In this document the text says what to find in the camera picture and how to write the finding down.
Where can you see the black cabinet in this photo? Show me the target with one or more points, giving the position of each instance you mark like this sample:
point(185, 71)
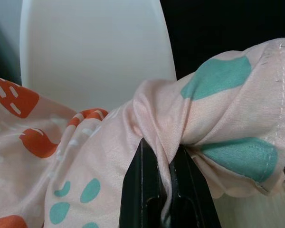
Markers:
point(228, 23)

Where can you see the white plastic chair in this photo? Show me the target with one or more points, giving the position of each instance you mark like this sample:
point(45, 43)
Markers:
point(97, 47)

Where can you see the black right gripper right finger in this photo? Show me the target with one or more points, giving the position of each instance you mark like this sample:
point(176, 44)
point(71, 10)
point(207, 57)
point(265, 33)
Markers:
point(194, 202)

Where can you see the pink patterned pillow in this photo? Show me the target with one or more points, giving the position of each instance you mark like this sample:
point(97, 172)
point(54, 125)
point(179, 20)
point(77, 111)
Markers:
point(104, 154)

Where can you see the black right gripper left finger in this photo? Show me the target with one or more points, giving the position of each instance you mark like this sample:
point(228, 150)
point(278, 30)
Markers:
point(137, 190)

